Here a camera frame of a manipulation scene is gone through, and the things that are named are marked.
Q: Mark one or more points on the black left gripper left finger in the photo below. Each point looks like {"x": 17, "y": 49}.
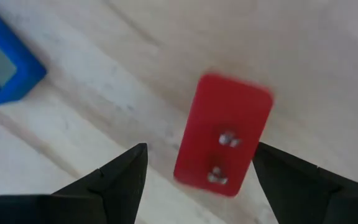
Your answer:
{"x": 110, "y": 193}

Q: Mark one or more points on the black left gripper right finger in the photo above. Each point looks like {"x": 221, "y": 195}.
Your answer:
{"x": 306, "y": 193}

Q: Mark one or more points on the red power adapter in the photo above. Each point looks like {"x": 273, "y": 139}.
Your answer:
{"x": 225, "y": 109}

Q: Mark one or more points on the blue rectangular plastic holder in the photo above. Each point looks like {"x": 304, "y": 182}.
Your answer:
{"x": 23, "y": 77}

